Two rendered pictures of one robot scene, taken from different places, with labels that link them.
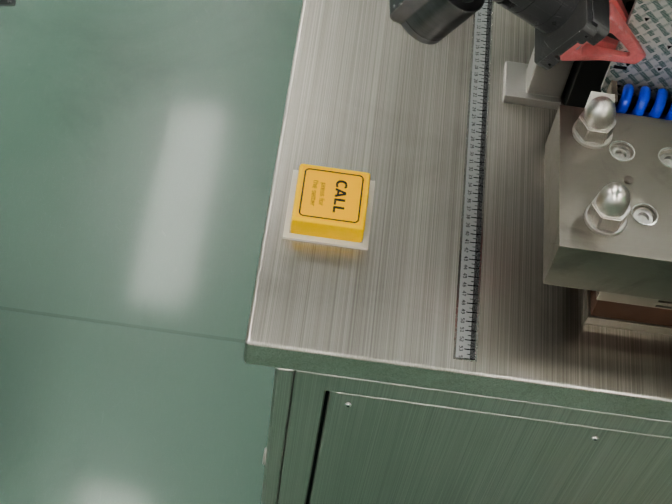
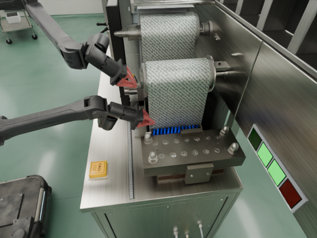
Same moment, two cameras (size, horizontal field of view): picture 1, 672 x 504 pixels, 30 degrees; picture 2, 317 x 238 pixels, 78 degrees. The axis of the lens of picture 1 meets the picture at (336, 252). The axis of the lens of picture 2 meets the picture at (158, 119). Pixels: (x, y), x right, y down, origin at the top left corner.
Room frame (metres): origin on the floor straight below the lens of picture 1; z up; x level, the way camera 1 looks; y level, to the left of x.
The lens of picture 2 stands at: (0.22, -0.20, 1.66)
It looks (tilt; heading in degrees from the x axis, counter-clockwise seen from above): 43 degrees down; 354
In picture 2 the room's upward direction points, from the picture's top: straight up
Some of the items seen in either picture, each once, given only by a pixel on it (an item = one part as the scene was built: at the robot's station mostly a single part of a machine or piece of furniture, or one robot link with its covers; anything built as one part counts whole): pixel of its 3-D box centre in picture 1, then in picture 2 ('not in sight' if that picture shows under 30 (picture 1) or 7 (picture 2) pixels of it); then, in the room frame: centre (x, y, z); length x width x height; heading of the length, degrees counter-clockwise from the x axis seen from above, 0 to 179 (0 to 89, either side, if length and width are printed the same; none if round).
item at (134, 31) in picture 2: not in sight; (134, 32); (1.14, -0.19, 1.33); 0.06 x 0.06 x 0.06; 2
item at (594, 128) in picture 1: (598, 117); (147, 137); (0.76, -0.21, 1.05); 0.04 x 0.04 x 0.04
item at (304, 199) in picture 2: not in sight; (271, 163); (0.51, -0.55, 1.18); 0.25 x 0.01 x 0.07; 2
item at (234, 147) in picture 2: not in sight; (234, 147); (0.67, -0.54, 1.05); 0.04 x 0.04 x 0.04
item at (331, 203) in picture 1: (330, 202); (98, 169); (0.72, 0.01, 0.91); 0.07 x 0.07 x 0.02; 2
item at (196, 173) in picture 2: not in sight; (198, 174); (0.62, -0.40, 0.96); 0.10 x 0.03 x 0.11; 92
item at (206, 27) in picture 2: not in sight; (202, 29); (1.15, -0.50, 1.33); 0.07 x 0.07 x 0.07; 2
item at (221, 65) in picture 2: not in sight; (220, 65); (0.90, -0.51, 1.28); 0.06 x 0.05 x 0.02; 92
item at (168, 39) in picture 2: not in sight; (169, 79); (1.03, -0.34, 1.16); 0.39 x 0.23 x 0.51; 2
